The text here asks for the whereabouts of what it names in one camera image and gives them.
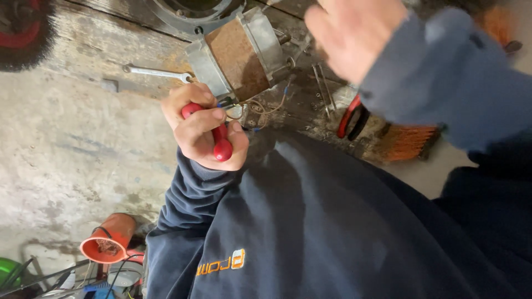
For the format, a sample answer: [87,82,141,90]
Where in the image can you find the person's left hand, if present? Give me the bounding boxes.
[161,82,250,172]

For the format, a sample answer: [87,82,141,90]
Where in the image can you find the person's right hand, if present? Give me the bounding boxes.
[305,0,409,86]

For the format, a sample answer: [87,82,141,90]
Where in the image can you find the red-handled pliers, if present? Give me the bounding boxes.
[181,97,236,163]

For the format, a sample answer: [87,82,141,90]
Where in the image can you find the thin metal strips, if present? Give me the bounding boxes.
[312,63,338,120]

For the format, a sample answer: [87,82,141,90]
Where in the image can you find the red and black pliers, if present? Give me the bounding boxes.
[336,94,371,142]

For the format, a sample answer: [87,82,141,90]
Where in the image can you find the rusty electric motor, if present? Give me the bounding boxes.
[185,6,296,105]

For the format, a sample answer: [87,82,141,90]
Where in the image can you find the orange bristle brush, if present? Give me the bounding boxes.
[380,124,442,163]

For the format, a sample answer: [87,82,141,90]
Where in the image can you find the grey round metal housing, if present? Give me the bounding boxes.
[143,0,247,41]

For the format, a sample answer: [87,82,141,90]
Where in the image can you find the orange fuzzy object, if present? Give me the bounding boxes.
[477,6,514,47]

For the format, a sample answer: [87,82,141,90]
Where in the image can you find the silver combination wrench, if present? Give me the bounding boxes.
[122,63,194,84]

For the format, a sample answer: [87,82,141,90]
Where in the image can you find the dark blue sweatshirt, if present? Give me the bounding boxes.
[143,127,532,299]

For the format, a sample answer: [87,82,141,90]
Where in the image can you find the orange plastic pipe socket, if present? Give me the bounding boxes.
[80,213,138,265]

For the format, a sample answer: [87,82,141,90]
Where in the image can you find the black and red bristle wheel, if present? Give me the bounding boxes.
[0,0,57,72]

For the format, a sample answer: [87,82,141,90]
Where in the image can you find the brown motor wires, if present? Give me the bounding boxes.
[226,81,291,130]

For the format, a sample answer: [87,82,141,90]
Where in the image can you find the heap of tools and cables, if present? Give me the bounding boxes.
[0,249,147,299]

